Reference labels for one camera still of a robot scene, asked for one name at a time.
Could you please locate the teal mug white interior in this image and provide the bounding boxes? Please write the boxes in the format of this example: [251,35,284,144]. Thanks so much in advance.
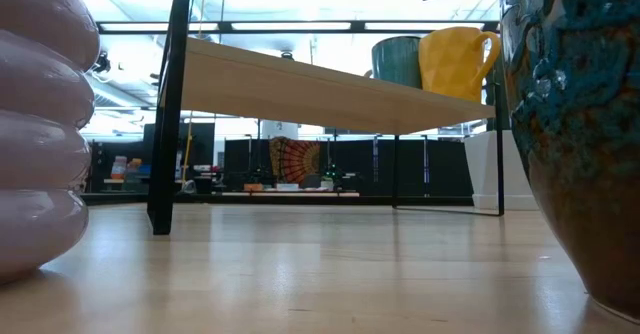
[370,35,424,90]

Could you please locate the blue brown glazed mug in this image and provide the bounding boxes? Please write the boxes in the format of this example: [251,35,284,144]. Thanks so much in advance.
[498,0,640,323]

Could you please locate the pink ribbed mug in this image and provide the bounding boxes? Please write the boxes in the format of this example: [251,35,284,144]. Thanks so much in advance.
[0,0,101,285]

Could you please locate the yellow faceted mug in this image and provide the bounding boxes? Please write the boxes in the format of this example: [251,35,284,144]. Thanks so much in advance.
[418,26,501,104]

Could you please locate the green cactus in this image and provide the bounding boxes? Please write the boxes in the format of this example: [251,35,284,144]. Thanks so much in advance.
[485,61,511,132]

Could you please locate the wooden shelf riser black legs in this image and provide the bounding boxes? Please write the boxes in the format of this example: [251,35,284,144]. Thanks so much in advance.
[146,0,505,236]

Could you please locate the white round column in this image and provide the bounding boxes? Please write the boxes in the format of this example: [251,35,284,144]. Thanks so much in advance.
[260,120,300,140]

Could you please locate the black device green lights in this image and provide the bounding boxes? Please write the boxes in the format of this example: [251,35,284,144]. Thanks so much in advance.
[319,162,359,191]

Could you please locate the long overhead light bar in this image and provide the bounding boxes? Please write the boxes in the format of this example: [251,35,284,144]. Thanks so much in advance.
[95,20,501,36]

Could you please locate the orange mandala tapestry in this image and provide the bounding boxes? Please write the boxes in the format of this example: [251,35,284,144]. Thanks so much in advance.
[268,136,321,185]

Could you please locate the yellow pole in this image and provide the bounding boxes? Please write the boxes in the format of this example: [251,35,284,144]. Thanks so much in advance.
[182,116,195,185]

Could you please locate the black ceiling spotlight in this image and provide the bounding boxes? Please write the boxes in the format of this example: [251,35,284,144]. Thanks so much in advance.
[92,51,112,74]

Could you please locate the stacked colourful bins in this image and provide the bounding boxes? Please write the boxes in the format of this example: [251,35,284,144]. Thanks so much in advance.
[110,155,151,181]

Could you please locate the black partition wall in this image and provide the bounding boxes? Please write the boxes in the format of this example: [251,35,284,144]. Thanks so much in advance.
[224,137,474,198]

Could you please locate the black rig frame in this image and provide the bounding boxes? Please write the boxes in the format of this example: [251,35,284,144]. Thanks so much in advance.
[82,192,474,206]

